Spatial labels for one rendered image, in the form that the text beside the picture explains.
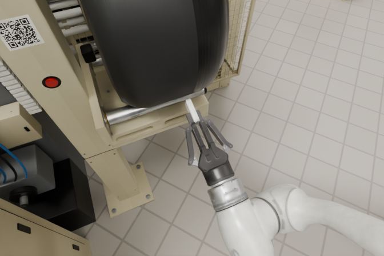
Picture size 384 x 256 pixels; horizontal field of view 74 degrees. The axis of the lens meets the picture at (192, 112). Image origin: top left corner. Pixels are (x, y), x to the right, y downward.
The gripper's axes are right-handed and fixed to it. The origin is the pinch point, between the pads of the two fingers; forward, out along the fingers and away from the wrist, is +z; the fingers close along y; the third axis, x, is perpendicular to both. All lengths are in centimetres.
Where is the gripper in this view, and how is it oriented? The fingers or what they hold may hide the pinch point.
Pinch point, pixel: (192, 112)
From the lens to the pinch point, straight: 70.7
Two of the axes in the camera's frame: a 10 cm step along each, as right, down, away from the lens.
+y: -9.2, 3.2, -2.2
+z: -3.8, -8.8, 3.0
